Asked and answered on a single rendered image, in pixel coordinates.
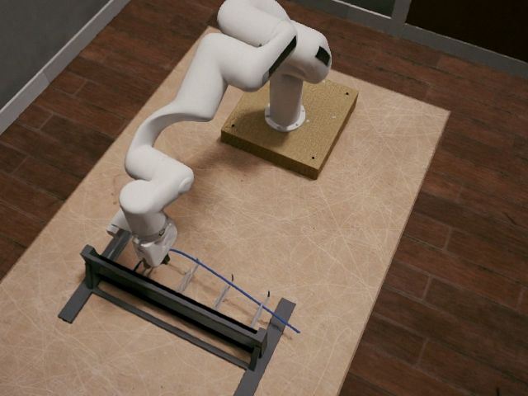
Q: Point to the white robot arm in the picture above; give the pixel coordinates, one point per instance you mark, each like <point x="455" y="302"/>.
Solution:
<point x="286" y="57"/>

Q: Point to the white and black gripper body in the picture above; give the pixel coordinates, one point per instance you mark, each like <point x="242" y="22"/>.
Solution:
<point x="155" y="251"/>

